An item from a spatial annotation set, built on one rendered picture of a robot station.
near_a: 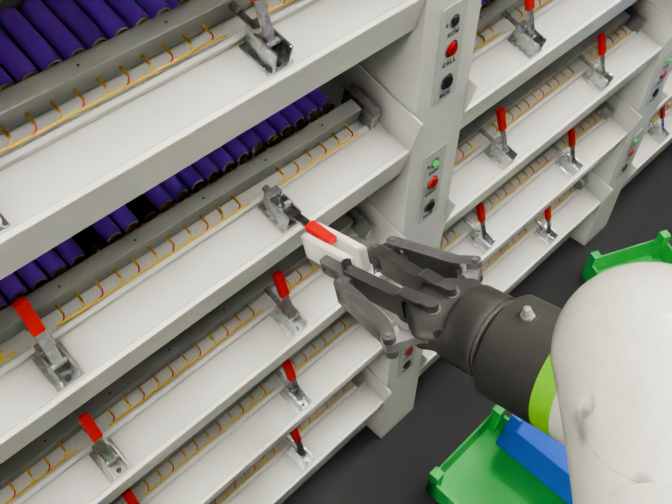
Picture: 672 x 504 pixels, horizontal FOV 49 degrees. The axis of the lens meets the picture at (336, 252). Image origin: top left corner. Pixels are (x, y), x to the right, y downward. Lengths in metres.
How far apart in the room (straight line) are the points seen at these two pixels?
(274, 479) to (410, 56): 0.76
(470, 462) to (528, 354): 0.92
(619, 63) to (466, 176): 0.41
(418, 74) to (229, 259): 0.28
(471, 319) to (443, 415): 0.93
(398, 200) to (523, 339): 0.41
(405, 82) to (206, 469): 0.59
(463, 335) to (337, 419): 0.74
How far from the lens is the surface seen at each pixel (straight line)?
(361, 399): 1.34
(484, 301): 0.61
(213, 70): 0.64
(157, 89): 0.63
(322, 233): 0.74
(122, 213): 0.76
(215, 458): 1.09
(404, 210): 0.95
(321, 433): 1.31
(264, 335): 0.94
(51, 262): 0.74
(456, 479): 1.47
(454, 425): 1.52
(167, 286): 0.74
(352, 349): 1.16
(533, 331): 0.58
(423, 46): 0.79
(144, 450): 0.89
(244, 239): 0.77
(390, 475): 1.46
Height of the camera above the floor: 1.34
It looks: 50 degrees down
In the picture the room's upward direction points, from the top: straight up
